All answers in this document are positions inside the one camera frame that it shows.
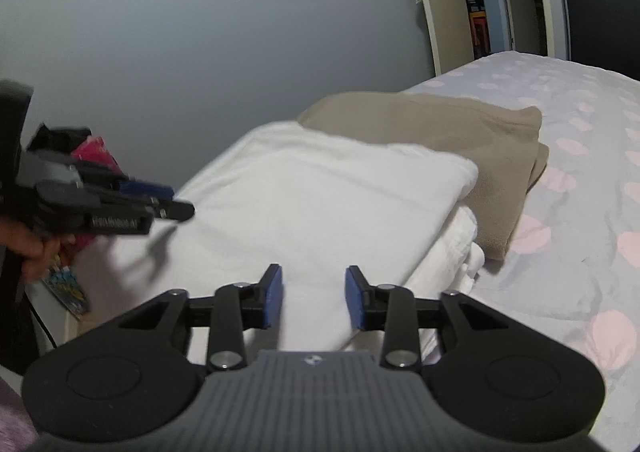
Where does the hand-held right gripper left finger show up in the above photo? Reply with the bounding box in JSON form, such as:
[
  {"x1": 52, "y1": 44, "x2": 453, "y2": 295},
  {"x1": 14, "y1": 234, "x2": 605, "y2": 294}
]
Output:
[{"x1": 118, "y1": 263, "x2": 283, "y2": 373}]

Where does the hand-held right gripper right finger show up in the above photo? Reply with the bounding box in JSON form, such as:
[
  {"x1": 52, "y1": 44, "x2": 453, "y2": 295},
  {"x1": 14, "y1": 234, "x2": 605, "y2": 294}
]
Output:
[{"x1": 345, "y1": 265, "x2": 511, "y2": 373}]

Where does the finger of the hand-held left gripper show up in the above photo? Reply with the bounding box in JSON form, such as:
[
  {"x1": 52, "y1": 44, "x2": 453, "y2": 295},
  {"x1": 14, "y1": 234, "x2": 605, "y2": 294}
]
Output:
[
  {"x1": 150, "y1": 197, "x2": 196, "y2": 223},
  {"x1": 119, "y1": 178, "x2": 176, "y2": 201}
]

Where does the white t-shirt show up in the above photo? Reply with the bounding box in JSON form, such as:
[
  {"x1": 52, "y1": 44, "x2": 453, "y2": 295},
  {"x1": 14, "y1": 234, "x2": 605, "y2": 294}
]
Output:
[{"x1": 75, "y1": 119, "x2": 479, "y2": 353}]

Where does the person's left hand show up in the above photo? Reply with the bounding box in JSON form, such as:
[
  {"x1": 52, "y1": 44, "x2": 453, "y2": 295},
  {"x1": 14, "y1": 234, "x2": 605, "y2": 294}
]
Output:
[{"x1": 0, "y1": 219, "x2": 77, "y2": 283}]

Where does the black upright panel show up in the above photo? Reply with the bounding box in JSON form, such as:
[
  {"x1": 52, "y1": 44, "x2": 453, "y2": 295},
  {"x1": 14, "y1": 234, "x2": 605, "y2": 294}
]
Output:
[{"x1": 0, "y1": 80, "x2": 36, "y2": 375}]

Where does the colourful printed packet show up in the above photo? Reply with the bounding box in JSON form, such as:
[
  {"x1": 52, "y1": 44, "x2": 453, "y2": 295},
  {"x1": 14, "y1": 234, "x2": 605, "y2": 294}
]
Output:
[{"x1": 40, "y1": 262, "x2": 93, "y2": 320}]

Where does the white textured towel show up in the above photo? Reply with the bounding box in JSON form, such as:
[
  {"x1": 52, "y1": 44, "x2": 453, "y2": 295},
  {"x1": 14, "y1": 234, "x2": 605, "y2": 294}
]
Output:
[{"x1": 345, "y1": 205, "x2": 487, "y2": 363}]

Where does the folded tan fleece blanket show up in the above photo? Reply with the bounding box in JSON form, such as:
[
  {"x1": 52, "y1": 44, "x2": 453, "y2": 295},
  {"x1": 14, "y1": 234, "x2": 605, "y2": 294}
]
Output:
[{"x1": 296, "y1": 91, "x2": 551, "y2": 262}]

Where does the person's purple garment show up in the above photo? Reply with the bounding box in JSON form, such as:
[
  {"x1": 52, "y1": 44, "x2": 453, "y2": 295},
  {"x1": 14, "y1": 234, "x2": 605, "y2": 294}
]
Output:
[{"x1": 0, "y1": 374, "x2": 38, "y2": 452}]

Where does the bed with pink-dotted sheet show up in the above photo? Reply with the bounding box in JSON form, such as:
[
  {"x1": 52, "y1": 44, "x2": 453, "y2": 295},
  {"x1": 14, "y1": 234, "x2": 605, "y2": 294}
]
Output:
[{"x1": 345, "y1": 50, "x2": 640, "y2": 438}]

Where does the cream door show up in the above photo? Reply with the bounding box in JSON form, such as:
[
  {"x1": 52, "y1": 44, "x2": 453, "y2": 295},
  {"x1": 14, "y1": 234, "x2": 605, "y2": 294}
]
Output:
[{"x1": 404, "y1": 0, "x2": 473, "y2": 78}]

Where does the black wardrobe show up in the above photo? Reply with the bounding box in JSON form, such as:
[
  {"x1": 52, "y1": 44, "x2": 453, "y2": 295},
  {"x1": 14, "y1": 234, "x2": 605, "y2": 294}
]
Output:
[{"x1": 530, "y1": 0, "x2": 640, "y2": 83}]

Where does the black cable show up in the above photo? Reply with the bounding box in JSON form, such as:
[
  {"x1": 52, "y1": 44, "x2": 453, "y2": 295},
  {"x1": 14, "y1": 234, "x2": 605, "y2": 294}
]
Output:
[{"x1": 27, "y1": 299, "x2": 58, "y2": 350}]

